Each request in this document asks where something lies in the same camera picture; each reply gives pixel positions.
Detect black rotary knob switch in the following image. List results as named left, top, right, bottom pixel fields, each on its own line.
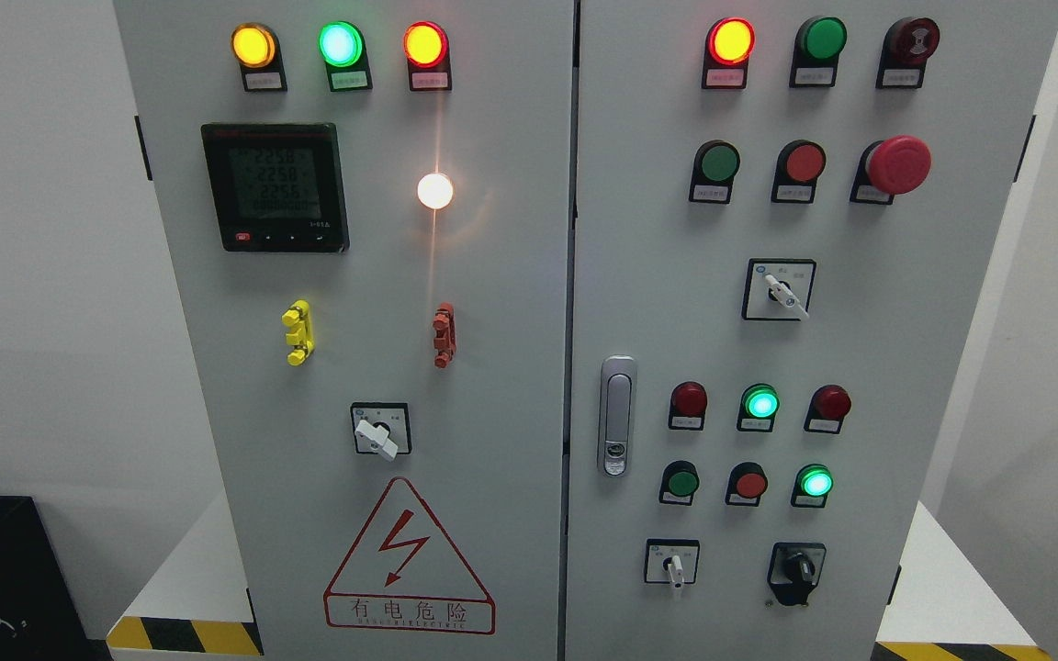
left=767, top=543, right=827, bottom=606

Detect grey electrical control cabinet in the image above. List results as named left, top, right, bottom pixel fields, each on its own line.
left=114, top=1, right=1058, bottom=660

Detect white glowing indicator light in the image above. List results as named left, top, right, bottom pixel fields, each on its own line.
left=416, top=172, right=455, bottom=210

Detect dark red indicator light left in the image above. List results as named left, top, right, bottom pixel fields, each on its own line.
left=670, top=381, right=708, bottom=419

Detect dark red indicator light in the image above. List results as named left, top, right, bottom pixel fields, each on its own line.
left=670, top=381, right=708, bottom=419
left=811, top=384, right=852, bottom=421

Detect green push button lower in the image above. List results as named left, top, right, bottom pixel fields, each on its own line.
left=658, top=460, right=700, bottom=504

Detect green push button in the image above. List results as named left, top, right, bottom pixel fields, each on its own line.
left=658, top=460, right=700, bottom=504
left=694, top=140, right=740, bottom=184

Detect green lit indicator light middle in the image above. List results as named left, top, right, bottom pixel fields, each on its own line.
left=740, top=382, right=780, bottom=420

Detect green lit indicator light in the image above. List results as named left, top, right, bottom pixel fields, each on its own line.
left=740, top=382, right=780, bottom=420
left=318, top=21, right=365, bottom=70
left=794, top=464, right=834, bottom=499

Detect green push button upper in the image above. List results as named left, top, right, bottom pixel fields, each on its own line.
left=694, top=140, right=740, bottom=184

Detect red push button lower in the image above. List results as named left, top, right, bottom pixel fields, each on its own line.
left=726, top=462, right=769, bottom=507

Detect red push button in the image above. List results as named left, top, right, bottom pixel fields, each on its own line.
left=726, top=462, right=769, bottom=507
left=778, top=140, right=827, bottom=184

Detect red high voltage warning sticker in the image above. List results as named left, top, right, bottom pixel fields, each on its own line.
left=324, top=476, right=497, bottom=635

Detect black digital power meter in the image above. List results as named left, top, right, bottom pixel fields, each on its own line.
left=201, top=124, right=350, bottom=252

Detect red lit indicator light left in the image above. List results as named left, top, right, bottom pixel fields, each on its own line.
left=403, top=21, right=448, bottom=70

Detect red lit indicator light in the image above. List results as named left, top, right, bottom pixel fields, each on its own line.
left=706, top=17, right=755, bottom=66
left=403, top=21, right=448, bottom=70

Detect dark red indicator light right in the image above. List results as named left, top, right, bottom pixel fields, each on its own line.
left=811, top=384, right=852, bottom=421

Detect green lit indicator light lower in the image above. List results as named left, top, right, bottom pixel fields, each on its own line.
left=794, top=464, right=834, bottom=499

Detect red push button upper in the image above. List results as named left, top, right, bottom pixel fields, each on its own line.
left=778, top=140, right=827, bottom=184

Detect green lit indicator light top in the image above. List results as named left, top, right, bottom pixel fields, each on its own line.
left=318, top=21, right=365, bottom=70

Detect red lit indicator light right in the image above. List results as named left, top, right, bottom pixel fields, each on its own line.
left=706, top=17, right=755, bottom=66

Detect yellow indicator light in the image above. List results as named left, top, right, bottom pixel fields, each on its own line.
left=231, top=24, right=277, bottom=70

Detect red emergency stop mushroom button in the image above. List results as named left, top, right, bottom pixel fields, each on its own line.
left=864, top=135, right=932, bottom=196

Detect green unlit indicator light top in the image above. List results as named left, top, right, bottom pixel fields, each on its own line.
left=797, top=17, right=849, bottom=62

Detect dark red buzzer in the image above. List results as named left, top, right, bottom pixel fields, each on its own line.
left=884, top=17, right=940, bottom=67

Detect black box on floor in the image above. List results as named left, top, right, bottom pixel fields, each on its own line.
left=0, top=495, right=94, bottom=660

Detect red terminal handle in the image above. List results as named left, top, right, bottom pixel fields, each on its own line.
left=432, top=302, right=456, bottom=369

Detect silver door latch handle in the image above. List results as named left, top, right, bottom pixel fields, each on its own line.
left=597, top=355, right=637, bottom=477

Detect white selector switch left door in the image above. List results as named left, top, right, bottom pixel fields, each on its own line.
left=350, top=401, right=412, bottom=462

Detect yellow terminal handle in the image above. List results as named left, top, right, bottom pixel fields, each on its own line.
left=281, top=298, right=315, bottom=365

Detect white selector switch upper right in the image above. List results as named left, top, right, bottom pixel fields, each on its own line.
left=742, top=258, right=817, bottom=322

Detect white selector switch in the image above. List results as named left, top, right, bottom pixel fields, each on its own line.
left=644, top=537, right=701, bottom=599
left=742, top=258, right=817, bottom=322

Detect white selector switch lower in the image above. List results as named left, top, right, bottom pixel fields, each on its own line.
left=644, top=537, right=701, bottom=599

